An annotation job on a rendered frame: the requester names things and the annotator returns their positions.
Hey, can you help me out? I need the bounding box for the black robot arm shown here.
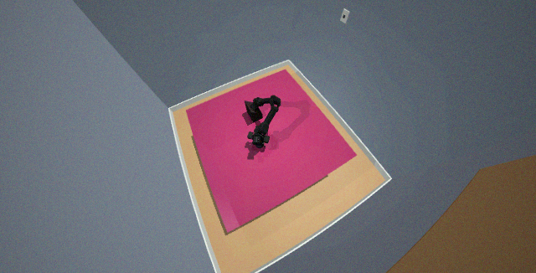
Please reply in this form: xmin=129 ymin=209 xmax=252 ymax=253
xmin=250 ymin=95 xmax=281 ymax=146

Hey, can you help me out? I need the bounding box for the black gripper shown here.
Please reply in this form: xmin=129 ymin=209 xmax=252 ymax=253
xmin=247 ymin=131 xmax=270 ymax=143

